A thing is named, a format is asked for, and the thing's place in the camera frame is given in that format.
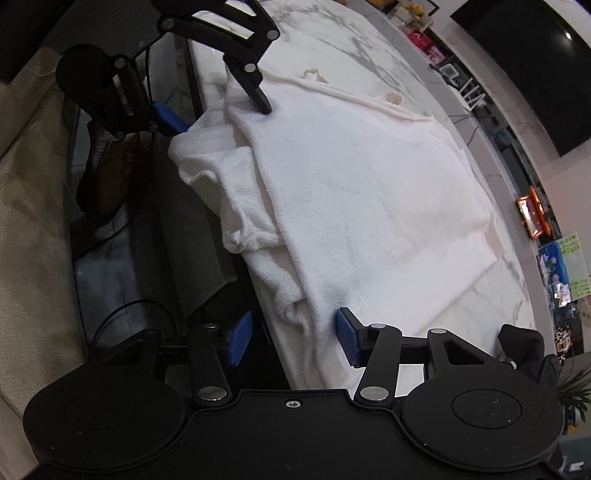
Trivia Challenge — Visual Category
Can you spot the yellow plush toy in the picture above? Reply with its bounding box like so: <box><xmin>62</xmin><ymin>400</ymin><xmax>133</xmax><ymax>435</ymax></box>
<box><xmin>398</xmin><ymin>2</ymin><xmax>428</xmax><ymax>21</ymax></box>

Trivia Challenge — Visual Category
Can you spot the black cloth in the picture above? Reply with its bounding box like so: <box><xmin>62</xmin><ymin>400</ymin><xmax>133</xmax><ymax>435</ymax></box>
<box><xmin>499</xmin><ymin>323</ymin><xmax>562</xmax><ymax>387</ymax></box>

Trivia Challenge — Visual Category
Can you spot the white rack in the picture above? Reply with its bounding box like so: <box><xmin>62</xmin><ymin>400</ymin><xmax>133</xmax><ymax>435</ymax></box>
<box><xmin>455</xmin><ymin>78</ymin><xmax>489</xmax><ymax>114</ymax></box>

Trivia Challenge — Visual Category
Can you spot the black cable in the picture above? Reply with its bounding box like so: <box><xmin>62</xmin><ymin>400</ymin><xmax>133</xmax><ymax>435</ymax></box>
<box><xmin>88</xmin><ymin>299</ymin><xmax>178</xmax><ymax>352</ymax></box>

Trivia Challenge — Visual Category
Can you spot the black television screen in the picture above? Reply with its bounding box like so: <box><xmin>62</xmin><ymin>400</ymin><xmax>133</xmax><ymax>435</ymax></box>
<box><xmin>450</xmin><ymin>0</ymin><xmax>591</xmax><ymax>158</ymax></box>

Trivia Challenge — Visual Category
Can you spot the green potted plant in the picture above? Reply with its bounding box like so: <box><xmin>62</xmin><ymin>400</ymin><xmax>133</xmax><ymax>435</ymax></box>
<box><xmin>556</xmin><ymin>367</ymin><xmax>591</xmax><ymax>432</ymax></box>

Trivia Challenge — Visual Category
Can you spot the brown patterned bag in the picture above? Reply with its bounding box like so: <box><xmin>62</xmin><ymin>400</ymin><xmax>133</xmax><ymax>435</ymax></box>
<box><xmin>75</xmin><ymin>119</ymin><xmax>158</xmax><ymax>217</ymax></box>

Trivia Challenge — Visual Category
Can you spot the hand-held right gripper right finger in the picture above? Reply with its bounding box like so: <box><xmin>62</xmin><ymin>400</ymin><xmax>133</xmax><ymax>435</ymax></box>
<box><xmin>335</xmin><ymin>306</ymin><xmax>498</xmax><ymax>408</ymax></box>

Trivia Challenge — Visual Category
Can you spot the orange plastic device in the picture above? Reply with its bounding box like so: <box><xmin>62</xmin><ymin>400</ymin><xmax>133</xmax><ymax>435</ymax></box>
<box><xmin>515</xmin><ymin>185</ymin><xmax>550</xmax><ymax>240</ymax></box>

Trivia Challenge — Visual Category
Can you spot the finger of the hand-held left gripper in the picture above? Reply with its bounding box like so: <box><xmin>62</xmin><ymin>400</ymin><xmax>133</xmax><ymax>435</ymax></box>
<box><xmin>148</xmin><ymin>100</ymin><xmax>192</xmax><ymax>137</ymax></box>
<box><xmin>157</xmin><ymin>0</ymin><xmax>282</xmax><ymax>116</ymax></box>

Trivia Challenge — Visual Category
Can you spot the white knit sweater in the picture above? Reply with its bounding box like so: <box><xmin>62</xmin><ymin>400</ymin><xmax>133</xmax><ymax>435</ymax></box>
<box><xmin>168</xmin><ymin>67</ymin><xmax>504</xmax><ymax>391</ymax></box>

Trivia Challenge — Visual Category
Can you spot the blue printed box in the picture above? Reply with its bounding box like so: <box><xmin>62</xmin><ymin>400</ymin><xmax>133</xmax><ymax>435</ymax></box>
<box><xmin>536</xmin><ymin>233</ymin><xmax>591</xmax><ymax>308</ymax></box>

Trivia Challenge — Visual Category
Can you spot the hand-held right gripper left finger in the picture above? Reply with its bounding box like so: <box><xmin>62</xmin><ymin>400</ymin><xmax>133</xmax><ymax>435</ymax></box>
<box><xmin>95</xmin><ymin>309</ymin><xmax>254</xmax><ymax>408</ymax></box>

